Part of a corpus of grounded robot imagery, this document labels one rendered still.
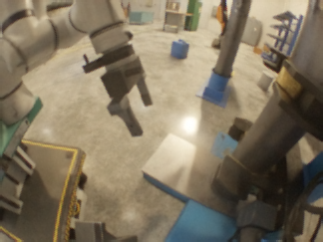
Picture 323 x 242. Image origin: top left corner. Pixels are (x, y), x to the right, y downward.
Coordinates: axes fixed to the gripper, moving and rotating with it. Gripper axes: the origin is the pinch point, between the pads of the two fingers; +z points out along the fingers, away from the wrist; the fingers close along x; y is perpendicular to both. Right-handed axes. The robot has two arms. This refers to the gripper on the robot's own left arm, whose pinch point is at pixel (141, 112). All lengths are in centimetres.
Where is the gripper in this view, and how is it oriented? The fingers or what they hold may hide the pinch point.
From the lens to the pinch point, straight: 37.4
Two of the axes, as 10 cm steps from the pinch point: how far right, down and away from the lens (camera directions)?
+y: 9.5, -1.5, -2.7
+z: 2.8, 7.8, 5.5
